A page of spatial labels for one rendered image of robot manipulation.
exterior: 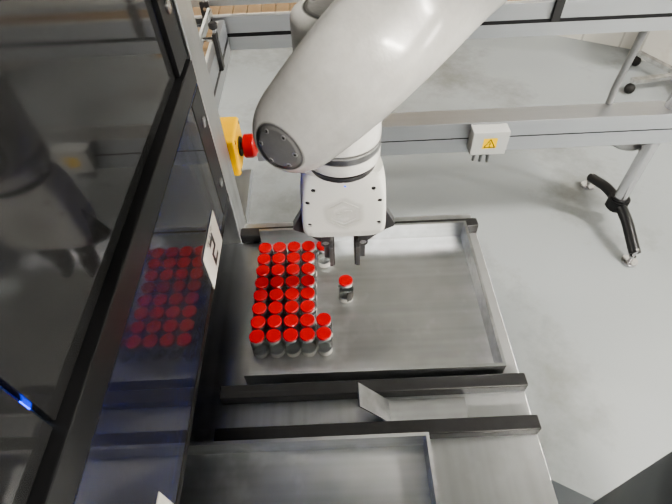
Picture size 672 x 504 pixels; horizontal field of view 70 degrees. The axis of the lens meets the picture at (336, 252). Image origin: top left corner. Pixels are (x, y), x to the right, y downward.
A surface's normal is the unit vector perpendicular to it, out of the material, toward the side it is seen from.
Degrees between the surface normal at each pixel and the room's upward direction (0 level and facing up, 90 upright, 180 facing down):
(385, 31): 56
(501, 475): 0
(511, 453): 0
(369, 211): 89
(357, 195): 88
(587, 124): 90
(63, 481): 90
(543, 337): 0
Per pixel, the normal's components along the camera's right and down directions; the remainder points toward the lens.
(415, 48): 0.25, 0.40
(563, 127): 0.04, 0.76
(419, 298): -0.03, -0.65
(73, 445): 1.00, -0.04
